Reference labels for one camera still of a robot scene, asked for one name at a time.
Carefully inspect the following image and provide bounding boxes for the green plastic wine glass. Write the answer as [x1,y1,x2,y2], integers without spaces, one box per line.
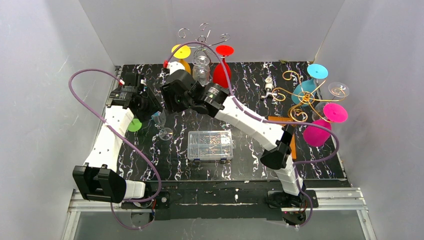
[127,118,143,133]

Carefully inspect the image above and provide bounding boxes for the clear glass wine glass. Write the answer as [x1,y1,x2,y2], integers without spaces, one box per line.
[312,82,350,123]
[151,110,173,141]

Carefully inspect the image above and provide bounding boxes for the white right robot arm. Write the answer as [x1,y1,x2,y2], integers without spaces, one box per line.
[161,61,309,209]

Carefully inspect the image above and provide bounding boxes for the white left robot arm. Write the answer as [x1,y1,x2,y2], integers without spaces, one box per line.
[72,72,162,204]

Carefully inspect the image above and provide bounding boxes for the yellow plastic wine glass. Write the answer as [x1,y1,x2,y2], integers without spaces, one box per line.
[168,45,191,74]

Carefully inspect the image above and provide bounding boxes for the red plastic wine glass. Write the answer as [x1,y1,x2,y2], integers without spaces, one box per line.
[212,45,234,88]

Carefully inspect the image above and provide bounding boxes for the orange wooden rack base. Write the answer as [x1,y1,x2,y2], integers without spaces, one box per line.
[268,116,297,161]

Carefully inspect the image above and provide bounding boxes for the pink plastic wine glass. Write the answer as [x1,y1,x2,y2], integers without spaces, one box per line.
[302,102,349,148]

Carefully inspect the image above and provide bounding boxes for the clear plastic screw box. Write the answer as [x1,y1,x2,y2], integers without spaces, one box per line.
[187,130,234,162]

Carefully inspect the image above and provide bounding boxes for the small silver metal fixture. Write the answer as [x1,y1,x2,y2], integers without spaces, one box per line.
[260,77,276,100]

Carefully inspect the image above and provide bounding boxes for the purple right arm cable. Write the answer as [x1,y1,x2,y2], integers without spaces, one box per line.
[165,41,340,228]

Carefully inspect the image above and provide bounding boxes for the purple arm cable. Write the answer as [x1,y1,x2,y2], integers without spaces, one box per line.
[165,41,340,228]
[68,68,163,231]

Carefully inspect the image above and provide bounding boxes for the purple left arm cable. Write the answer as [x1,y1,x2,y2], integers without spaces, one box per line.
[68,68,163,231]

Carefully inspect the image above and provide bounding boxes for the silver wire glass rack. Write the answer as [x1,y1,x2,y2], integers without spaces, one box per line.
[189,22,231,82]

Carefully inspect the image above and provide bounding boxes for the gold wire glass rack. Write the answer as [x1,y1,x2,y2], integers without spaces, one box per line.
[272,70,326,122]

